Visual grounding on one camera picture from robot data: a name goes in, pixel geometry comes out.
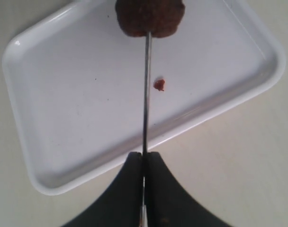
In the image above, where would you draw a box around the thin metal skewer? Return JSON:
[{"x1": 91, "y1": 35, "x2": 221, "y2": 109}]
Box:
[{"x1": 139, "y1": 32, "x2": 152, "y2": 227}]

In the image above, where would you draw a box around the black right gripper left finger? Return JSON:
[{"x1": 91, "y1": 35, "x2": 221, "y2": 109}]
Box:
[{"x1": 64, "y1": 152, "x2": 143, "y2": 227}]

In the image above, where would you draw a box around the small red meat crumb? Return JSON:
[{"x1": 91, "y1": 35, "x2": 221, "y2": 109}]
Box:
[{"x1": 153, "y1": 79, "x2": 165, "y2": 91}]

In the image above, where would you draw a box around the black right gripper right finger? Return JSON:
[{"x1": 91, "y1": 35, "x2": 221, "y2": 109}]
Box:
[{"x1": 144, "y1": 152, "x2": 230, "y2": 227}]

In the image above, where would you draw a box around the dark red fruit ball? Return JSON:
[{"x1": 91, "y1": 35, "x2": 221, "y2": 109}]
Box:
[{"x1": 115, "y1": 0, "x2": 186, "y2": 38}]

